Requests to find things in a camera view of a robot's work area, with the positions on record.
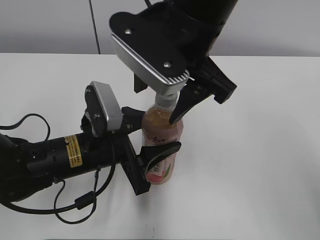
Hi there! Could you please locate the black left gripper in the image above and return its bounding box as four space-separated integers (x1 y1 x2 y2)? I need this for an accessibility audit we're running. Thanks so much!
81 106 182 196

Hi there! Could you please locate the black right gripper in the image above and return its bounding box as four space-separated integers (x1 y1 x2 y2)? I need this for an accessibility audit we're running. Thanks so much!
133 4 237 125

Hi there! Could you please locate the white bottle cap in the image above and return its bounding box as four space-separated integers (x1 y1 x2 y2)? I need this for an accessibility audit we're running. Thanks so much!
154 92 178 109

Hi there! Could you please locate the peach oolong tea bottle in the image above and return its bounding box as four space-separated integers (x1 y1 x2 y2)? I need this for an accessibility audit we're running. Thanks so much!
141 102 185 186

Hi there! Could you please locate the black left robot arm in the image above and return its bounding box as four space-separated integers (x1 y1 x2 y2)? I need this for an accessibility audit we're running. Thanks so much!
0 107 181 204

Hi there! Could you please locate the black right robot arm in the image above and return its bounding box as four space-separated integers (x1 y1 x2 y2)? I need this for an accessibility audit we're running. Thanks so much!
138 0 237 125

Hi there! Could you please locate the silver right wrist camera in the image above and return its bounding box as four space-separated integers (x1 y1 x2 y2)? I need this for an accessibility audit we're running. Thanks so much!
109 12 190 95

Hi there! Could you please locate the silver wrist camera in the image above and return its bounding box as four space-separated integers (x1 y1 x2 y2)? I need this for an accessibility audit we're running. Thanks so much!
84 81 123 138
109 12 190 95

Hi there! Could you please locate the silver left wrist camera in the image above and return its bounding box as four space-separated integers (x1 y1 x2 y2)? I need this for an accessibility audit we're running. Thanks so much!
84 81 123 138

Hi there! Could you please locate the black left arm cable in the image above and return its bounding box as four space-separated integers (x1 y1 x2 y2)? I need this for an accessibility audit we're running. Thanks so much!
0 113 116 224

